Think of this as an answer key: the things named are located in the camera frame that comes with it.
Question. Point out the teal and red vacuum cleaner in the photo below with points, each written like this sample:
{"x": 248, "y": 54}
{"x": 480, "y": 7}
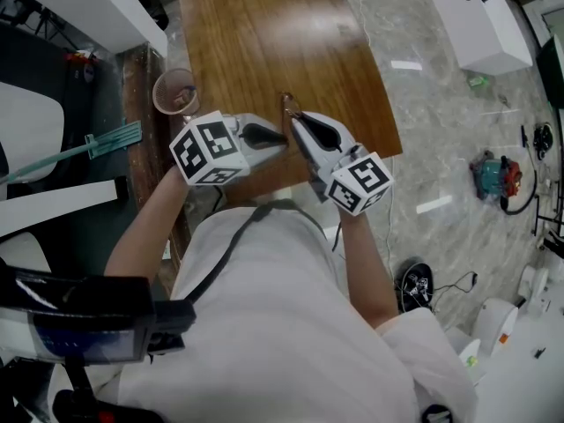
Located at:
{"x": 495, "y": 175}

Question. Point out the person's black shoe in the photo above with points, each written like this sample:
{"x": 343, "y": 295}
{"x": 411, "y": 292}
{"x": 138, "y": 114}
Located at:
{"x": 414, "y": 282}

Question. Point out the person's left forearm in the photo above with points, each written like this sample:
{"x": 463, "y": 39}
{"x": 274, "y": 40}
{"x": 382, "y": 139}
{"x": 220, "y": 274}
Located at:
{"x": 152, "y": 223}

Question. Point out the white round stool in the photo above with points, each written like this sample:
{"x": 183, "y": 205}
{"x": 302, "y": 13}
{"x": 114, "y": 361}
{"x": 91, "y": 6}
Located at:
{"x": 533, "y": 280}
{"x": 497, "y": 324}

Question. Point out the teal flat mop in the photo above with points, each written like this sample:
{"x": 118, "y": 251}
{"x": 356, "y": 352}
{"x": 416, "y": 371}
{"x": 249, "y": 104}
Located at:
{"x": 110, "y": 137}

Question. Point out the black chest-mounted device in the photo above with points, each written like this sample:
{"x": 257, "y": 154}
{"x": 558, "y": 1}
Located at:
{"x": 88, "y": 320}

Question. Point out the person's right forearm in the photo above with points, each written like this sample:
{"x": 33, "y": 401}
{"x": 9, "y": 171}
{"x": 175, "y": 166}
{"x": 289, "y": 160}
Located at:
{"x": 368, "y": 262}

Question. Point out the white chair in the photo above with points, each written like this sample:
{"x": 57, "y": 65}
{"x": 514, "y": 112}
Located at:
{"x": 26, "y": 126}

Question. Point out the pink mesh waste basket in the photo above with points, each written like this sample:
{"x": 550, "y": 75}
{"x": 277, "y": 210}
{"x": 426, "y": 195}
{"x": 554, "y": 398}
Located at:
{"x": 175, "y": 93}

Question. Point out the white counter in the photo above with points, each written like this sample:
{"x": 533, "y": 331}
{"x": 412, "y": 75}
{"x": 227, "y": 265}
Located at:
{"x": 119, "y": 7}

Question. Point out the white long cabinet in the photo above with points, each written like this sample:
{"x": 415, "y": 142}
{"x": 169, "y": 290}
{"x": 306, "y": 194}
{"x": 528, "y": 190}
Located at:
{"x": 484, "y": 20}

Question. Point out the white board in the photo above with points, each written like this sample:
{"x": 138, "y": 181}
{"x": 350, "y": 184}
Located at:
{"x": 57, "y": 203}

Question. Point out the person's white shirt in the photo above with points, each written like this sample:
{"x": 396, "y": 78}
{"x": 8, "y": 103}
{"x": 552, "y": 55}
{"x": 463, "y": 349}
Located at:
{"x": 282, "y": 324}

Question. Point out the black tripod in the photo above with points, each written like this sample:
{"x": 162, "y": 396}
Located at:
{"x": 46, "y": 22}

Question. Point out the brown thin-framed glasses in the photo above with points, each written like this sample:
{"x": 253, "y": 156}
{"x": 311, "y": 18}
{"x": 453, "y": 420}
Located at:
{"x": 290, "y": 103}

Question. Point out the small green object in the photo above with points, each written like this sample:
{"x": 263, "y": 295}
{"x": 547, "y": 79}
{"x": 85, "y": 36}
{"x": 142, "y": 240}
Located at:
{"x": 477, "y": 81}

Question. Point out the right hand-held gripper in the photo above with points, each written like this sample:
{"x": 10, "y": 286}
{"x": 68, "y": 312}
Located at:
{"x": 358, "y": 179}

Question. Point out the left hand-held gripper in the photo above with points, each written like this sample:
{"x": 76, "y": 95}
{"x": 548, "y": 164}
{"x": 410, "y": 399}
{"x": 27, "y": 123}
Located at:
{"x": 207, "y": 148}

